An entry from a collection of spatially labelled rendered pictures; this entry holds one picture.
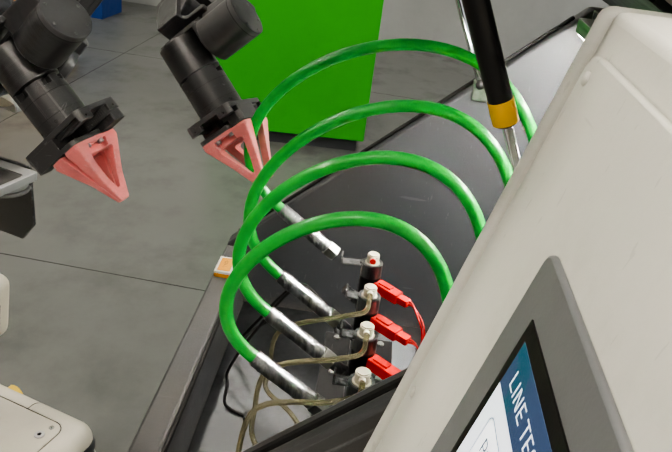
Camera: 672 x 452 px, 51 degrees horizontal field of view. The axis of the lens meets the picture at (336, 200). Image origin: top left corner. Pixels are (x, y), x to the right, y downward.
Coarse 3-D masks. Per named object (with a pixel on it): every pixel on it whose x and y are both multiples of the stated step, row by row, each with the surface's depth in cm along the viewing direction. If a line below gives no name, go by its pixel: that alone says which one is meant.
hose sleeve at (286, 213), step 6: (282, 210) 91; (288, 210) 91; (282, 216) 91; (288, 216) 91; (294, 216) 91; (300, 216) 92; (288, 222) 92; (294, 222) 92; (312, 234) 92; (318, 234) 92; (312, 240) 92; (318, 240) 92; (324, 240) 93; (318, 246) 93; (324, 246) 93
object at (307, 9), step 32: (256, 0) 394; (288, 0) 394; (320, 0) 394; (352, 0) 394; (288, 32) 402; (320, 32) 402; (352, 32) 402; (224, 64) 410; (256, 64) 410; (288, 64) 410; (352, 64) 410; (256, 96) 419; (288, 96) 419; (320, 96) 418; (352, 96) 418; (288, 128) 427; (352, 128) 427
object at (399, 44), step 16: (352, 48) 82; (368, 48) 81; (384, 48) 81; (400, 48) 81; (416, 48) 81; (432, 48) 80; (448, 48) 80; (320, 64) 83; (288, 80) 84; (272, 96) 85; (256, 112) 86; (528, 112) 83; (256, 128) 87; (528, 128) 83
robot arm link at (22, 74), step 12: (12, 36) 74; (0, 48) 74; (12, 48) 75; (0, 60) 75; (12, 60) 75; (24, 60) 75; (0, 72) 75; (12, 72) 75; (24, 72) 75; (36, 72) 75; (48, 72) 76; (12, 84) 75; (24, 84) 75; (12, 96) 76
